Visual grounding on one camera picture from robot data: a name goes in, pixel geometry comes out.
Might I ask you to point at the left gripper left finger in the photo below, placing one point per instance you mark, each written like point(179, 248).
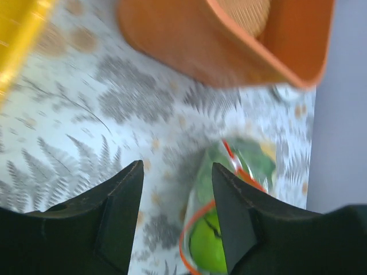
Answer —
point(91, 233)

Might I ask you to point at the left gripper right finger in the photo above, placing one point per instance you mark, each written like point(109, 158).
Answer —
point(296, 241)

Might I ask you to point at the clear zip top bag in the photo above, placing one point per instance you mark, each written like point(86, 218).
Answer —
point(234, 220)

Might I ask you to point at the green fake melon black stripes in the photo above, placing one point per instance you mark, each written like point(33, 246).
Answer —
point(205, 245)

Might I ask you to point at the fake green lettuce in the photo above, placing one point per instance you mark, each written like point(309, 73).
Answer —
point(254, 161)

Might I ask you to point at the orange plastic bin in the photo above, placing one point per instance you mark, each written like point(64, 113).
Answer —
point(201, 40)

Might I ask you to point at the round woven orange coaster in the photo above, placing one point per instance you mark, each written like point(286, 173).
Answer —
point(250, 15)

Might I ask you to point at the yellow plastic tray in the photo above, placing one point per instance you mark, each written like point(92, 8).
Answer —
point(21, 23)

